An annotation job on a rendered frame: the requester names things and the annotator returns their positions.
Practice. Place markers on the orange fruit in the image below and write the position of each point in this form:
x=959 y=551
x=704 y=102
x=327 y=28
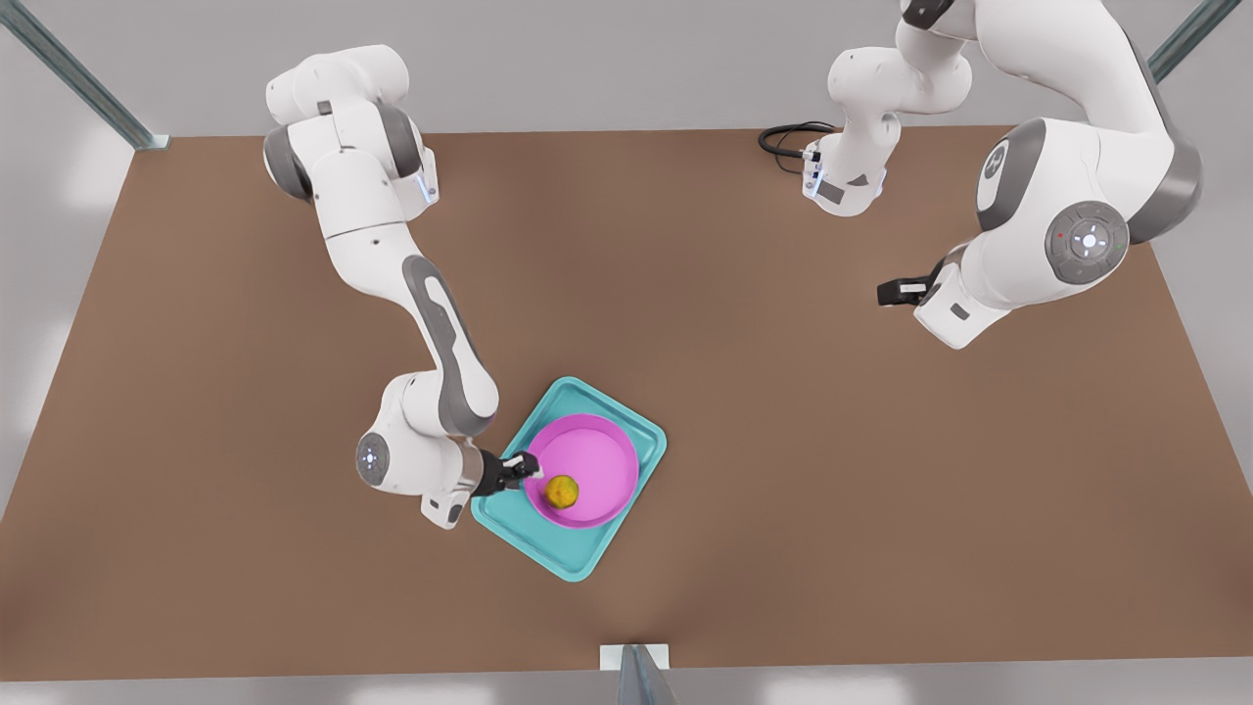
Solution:
x=562 y=491

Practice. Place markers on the pink plate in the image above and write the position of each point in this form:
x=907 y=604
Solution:
x=582 y=470

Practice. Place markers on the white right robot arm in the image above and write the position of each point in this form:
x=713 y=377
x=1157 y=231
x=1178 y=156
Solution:
x=352 y=186

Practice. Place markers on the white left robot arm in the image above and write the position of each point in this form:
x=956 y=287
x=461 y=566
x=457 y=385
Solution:
x=1077 y=166

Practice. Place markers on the teal tray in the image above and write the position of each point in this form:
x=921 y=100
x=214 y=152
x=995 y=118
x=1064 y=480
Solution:
x=626 y=431

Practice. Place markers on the silver frame post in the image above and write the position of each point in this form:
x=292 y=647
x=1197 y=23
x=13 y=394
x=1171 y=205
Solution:
x=78 y=78
x=1189 y=34
x=641 y=678

